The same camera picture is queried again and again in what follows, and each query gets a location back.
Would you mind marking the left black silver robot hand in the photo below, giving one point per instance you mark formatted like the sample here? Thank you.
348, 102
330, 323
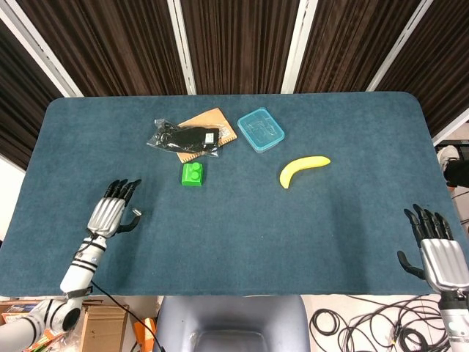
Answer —
108, 216

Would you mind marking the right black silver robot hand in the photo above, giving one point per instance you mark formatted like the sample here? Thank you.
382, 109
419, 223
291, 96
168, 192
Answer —
445, 264

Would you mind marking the small metal bolt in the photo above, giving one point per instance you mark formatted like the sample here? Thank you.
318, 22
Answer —
136, 211

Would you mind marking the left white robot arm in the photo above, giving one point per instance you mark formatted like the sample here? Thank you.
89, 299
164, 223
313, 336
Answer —
80, 267

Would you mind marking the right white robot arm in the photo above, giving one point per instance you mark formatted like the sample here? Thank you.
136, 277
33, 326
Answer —
456, 322

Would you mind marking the black clothed leg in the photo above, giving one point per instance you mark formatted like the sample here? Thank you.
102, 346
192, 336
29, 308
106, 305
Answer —
458, 174

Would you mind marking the green toy building block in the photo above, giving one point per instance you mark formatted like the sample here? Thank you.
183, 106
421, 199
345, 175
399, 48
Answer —
192, 176

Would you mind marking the black item in plastic bag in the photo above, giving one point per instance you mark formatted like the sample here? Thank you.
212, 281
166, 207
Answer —
183, 139

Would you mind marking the beige shoe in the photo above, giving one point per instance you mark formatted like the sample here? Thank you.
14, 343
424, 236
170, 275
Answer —
445, 155

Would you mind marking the orange plastic packaging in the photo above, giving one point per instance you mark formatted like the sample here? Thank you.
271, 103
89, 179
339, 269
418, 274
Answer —
144, 333

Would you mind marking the green orange package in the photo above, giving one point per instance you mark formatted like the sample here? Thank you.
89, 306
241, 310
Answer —
49, 341

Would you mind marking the brown corrugated partition panel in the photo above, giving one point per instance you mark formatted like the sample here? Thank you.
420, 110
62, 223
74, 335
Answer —
18, 110
439, 62
348, 40
238, 44
110, 44

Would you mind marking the brown spiral notebook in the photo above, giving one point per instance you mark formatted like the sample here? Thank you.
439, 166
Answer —
216, 119

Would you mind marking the blue velvet tablecloth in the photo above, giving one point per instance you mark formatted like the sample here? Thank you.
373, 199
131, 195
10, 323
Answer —
256, 227

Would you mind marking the grey blue chair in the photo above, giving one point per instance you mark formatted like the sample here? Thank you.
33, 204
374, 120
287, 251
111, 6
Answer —
234, 315

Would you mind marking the yellow banana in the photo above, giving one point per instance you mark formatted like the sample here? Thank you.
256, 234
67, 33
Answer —
300, 165

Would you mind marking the clear container with blue lid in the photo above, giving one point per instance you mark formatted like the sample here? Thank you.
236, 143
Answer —
261, 130

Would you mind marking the white partition frame post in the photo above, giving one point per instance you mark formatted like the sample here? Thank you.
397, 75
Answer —
298, 47
400, 45
182, 47
40, 55
450, 128

